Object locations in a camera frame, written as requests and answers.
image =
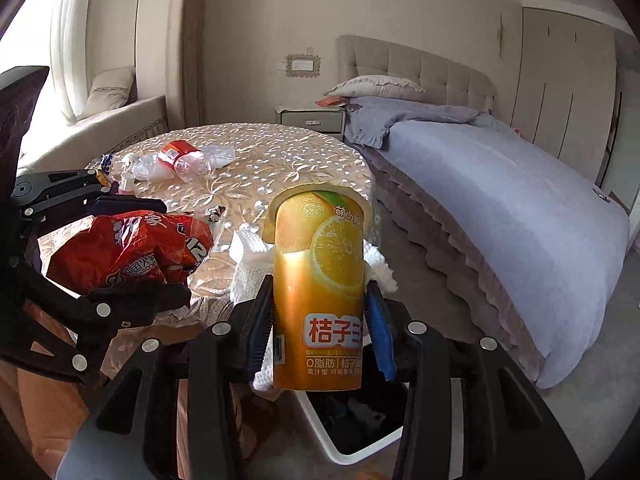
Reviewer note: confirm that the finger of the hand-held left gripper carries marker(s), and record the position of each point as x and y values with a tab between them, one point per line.
120	206
135	302

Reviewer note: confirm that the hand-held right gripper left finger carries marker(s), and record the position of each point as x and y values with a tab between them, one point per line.
257	322

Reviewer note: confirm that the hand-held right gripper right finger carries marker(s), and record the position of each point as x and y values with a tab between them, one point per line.
381	332

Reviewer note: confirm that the red snack bag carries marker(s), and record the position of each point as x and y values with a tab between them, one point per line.
125	250

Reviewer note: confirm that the white tissue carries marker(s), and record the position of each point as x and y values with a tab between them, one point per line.
247	270

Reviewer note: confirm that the orange juice cup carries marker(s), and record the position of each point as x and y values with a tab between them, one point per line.
315	270

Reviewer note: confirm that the white waste bin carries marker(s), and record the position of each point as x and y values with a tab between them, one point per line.
312	412

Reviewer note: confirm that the small white pump bottle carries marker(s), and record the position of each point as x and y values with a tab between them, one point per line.
126	185

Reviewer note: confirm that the blue yellow snack wrapper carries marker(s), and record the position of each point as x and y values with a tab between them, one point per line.
106	167

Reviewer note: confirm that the clear crumpled plastic bag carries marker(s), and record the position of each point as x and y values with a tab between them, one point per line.
145	167

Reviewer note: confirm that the beige window seat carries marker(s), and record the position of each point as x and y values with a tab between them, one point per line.
100	130

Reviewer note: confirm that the clear bottle with red label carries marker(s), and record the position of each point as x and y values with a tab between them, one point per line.
185	160

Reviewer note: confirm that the beige cushion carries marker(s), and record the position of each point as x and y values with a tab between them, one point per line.
110	90

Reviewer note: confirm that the small dark candy wrapper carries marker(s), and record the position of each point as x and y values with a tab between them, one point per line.
216	213

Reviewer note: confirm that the white curtain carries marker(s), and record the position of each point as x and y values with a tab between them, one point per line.
75	35

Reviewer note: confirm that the white plastic wrapper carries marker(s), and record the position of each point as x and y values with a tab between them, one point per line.
220	155

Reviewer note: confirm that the round table with floral cloth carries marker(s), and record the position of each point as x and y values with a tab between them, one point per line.
260	170

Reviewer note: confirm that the grey blue blanket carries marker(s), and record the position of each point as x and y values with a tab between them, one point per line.
500	200

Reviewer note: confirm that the grey nightstand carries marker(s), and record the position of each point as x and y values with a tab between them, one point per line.
310	121

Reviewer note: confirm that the grey frilled pillow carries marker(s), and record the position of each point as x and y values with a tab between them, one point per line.
372	86

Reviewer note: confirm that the beige upholstered bed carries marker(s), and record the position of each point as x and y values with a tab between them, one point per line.
415	67

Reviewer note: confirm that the beige wardrobe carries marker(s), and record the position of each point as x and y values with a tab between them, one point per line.
565	90

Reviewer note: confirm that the framed wall switch panel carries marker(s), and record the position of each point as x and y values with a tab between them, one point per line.
301	65

